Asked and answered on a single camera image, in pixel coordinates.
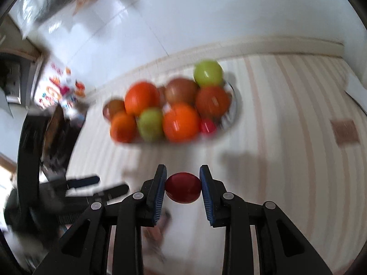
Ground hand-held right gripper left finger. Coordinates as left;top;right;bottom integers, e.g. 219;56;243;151
34;165;167;275

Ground brownish red apple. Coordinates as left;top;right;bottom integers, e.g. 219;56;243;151
103;100;126;121

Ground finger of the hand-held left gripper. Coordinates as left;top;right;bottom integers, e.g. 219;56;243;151
66;176;101;190
94;184;130;204

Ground dark reddish orange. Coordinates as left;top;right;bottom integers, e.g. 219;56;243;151
195;86;231;118

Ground colourful fridge magnets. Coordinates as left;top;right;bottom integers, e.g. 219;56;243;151
39;63;86;109

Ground brown tablecloth label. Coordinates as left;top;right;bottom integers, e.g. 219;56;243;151
330;119;360;148

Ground small orange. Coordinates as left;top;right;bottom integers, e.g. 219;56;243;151
110;112;138;143

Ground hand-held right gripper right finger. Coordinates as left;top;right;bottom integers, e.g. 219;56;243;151
199;165;334;275

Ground large orange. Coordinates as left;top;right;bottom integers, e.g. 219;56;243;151
163;103;201;142

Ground red cherry tomato with stem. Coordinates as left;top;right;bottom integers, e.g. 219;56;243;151
165;172;201;205

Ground floral plate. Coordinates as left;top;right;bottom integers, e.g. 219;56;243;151
103;80;240;145

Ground green and red apple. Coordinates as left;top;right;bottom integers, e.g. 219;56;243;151
165;78;199;106

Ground striped cat-print tablecloth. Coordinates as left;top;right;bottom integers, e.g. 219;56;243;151
61;36;367;275

